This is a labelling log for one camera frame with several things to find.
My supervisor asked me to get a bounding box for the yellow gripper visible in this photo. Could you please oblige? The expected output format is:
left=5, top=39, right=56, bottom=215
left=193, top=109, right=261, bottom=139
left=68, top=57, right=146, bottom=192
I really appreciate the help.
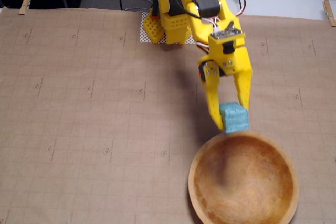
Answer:
left=198, top=37, right=254, bottom=131

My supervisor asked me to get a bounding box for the blue block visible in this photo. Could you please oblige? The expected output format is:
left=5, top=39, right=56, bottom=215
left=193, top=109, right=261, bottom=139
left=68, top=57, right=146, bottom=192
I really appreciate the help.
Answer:
left=219, top=101, right=250, bottom=133

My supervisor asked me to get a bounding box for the wooden clothespin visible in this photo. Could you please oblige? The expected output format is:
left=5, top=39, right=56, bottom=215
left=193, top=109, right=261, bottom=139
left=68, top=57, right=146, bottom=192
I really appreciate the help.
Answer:
left=18, top=0, right=34, bottom=15
left=322, top=0, right=336, bottom=27

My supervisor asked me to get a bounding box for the gridded gift wrap paper sheet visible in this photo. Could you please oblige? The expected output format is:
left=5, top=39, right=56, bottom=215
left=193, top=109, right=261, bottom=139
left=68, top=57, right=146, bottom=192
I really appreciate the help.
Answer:
left=0, top=6, right=336, bottom=224

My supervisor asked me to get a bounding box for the round wooden bowl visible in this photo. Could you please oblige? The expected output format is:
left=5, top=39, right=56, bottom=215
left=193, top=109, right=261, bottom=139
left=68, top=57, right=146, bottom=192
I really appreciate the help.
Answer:
left=187, top=129, right=300, bottom=224

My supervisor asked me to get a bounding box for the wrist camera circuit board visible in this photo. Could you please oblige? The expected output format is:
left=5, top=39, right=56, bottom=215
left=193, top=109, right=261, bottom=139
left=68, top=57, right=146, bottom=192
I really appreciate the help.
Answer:
left=209, top=20, right=246, bottom=41

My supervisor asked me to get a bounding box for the white perforated mesh pad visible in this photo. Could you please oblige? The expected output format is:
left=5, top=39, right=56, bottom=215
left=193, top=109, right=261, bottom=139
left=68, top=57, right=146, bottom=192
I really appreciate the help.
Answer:
left=139, top=12, right=197, bottom=45

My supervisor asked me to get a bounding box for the yellow robot base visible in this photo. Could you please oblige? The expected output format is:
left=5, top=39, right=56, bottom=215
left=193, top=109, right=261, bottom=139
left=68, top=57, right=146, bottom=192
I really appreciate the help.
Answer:
left=143, top=11, right=196, bottom=45

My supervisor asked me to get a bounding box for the white red servo wire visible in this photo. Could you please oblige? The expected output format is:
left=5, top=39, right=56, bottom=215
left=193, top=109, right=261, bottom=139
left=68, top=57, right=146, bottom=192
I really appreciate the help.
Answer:
left=195, top=0, right=248, bottom=55

